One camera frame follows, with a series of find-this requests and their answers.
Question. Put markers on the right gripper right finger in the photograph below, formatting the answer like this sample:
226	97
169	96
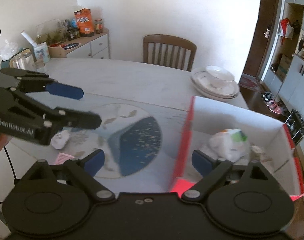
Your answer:
214	173

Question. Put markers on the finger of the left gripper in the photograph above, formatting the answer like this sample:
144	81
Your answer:
49	86
62	116

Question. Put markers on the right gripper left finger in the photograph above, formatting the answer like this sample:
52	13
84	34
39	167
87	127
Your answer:
81	174

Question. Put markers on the white tissue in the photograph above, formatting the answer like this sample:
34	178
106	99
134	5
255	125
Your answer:
60	139

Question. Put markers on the white green tissue pack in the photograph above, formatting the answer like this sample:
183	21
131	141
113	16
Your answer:
230	144

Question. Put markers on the silver foil snack bag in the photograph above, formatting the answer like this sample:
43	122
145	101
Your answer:
257	154

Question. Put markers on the clear glass jar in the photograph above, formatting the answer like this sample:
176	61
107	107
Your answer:
23	61

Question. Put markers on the red cardboard box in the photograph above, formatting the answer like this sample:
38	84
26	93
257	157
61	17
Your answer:
207	117

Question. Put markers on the white side cabinet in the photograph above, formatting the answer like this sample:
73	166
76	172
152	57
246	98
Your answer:
94	47

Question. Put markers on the orange snack bag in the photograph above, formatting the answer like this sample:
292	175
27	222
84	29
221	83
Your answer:
84	21

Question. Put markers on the pink slippers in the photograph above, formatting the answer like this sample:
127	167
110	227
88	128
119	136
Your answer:
274	107

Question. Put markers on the stacked white plates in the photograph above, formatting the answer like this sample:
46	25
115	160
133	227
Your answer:
201	83

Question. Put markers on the white ceramic bowl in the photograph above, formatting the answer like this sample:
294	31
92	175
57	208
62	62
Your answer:
218	76

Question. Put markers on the black shoe rack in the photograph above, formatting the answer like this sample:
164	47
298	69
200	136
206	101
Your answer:
295	124

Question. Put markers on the wooden dining chair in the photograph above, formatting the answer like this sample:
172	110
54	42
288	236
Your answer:
169	51

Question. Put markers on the wall cabinet shelving unit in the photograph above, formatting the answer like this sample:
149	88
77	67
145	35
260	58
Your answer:
285	75

